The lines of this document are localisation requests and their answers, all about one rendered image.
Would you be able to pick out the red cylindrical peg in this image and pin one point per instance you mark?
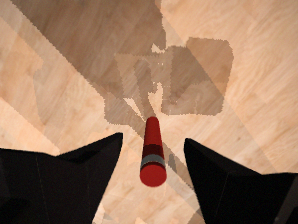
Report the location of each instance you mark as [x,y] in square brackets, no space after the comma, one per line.
[153,168]

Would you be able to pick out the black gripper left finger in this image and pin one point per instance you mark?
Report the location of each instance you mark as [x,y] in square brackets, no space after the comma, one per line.
[65,188]

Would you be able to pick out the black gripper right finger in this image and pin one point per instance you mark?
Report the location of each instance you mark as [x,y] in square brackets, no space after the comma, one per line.
[230,193]

